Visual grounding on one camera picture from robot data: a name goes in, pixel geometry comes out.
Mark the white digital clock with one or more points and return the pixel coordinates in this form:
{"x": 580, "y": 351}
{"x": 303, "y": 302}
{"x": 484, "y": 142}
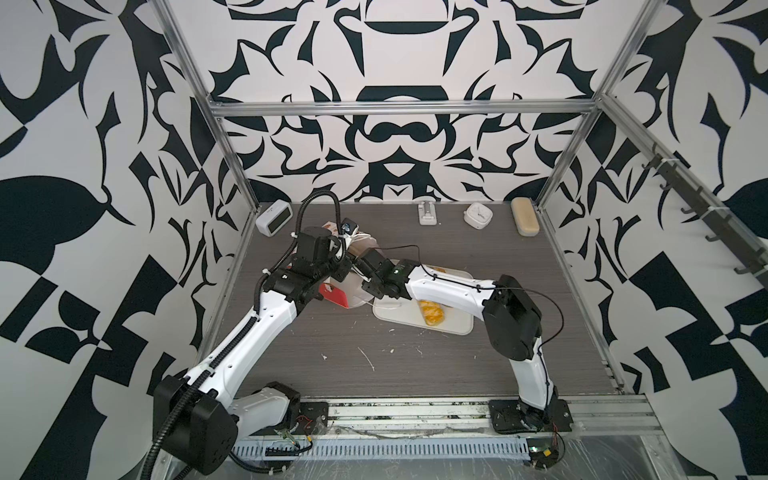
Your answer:
{"x": 274, "y": 218}

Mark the long braided fake bread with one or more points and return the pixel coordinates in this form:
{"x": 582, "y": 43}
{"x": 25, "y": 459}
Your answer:
{"x": 432, "y": 313}

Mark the white plastic tray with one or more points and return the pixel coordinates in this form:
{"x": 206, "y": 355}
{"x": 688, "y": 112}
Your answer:
{"x": 406, "y": 312}

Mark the small circuit board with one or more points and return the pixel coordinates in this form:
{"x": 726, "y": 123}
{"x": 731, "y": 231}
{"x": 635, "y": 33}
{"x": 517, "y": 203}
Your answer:
{"x": 545, "y": 453}

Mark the beige glasses case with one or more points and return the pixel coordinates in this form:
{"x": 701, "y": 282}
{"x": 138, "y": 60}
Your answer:
{"x": 525, "y": 217}

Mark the small white alarm clock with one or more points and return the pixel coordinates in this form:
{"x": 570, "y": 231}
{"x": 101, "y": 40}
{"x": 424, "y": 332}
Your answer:
{"x": 478, "y": 216}

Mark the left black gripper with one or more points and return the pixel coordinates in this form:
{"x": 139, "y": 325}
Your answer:
{"x": 345, "y": 264}

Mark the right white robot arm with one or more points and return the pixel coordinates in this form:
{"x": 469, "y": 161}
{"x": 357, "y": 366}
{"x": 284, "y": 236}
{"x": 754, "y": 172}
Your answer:
{"x": 512, "y": 319}

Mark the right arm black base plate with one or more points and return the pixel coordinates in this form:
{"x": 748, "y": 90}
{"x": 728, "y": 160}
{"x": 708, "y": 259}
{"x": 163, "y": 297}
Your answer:
{"x": 513, "y": 417}

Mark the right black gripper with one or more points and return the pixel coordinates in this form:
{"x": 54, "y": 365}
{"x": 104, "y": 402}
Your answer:
{"x": 368, "y": 288}

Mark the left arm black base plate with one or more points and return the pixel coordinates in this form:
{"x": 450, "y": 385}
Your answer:
{"x": 310, "y": 417}

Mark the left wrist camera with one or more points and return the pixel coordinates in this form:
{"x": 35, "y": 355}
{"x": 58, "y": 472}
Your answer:
{"x": 348, "y": 227}

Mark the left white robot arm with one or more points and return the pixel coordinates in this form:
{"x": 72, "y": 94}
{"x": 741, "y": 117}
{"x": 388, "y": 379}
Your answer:
{"x": 197, "y": 417}

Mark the grey wall hook rail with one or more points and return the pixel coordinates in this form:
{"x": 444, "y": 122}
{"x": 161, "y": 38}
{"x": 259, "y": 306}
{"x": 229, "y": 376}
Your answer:
{"x": 724, "y": 225}

